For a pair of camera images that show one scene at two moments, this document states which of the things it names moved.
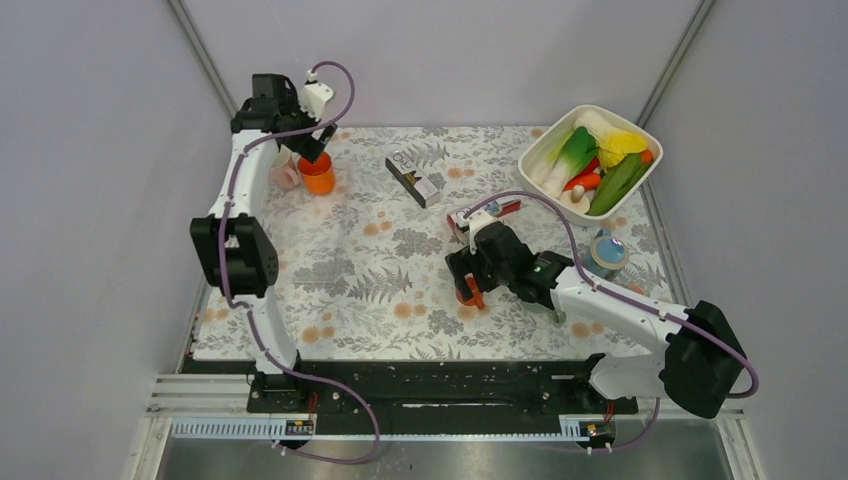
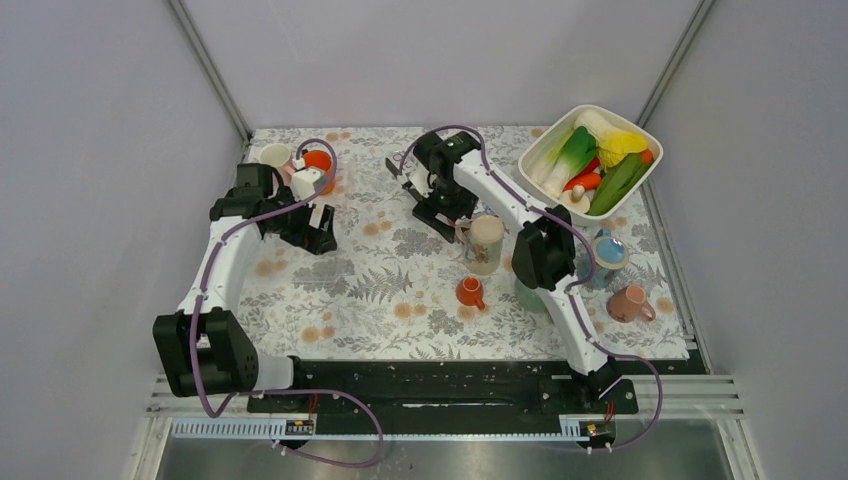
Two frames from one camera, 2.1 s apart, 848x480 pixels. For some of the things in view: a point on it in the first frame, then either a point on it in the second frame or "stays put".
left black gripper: (308, 146) -> (309, 237)
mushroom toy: (576, 199) stays put
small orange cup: (477, 299) stays put
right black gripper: (462, 262) -> (427, 211)
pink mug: (285, 171) stays put
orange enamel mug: (319, 176) stays put
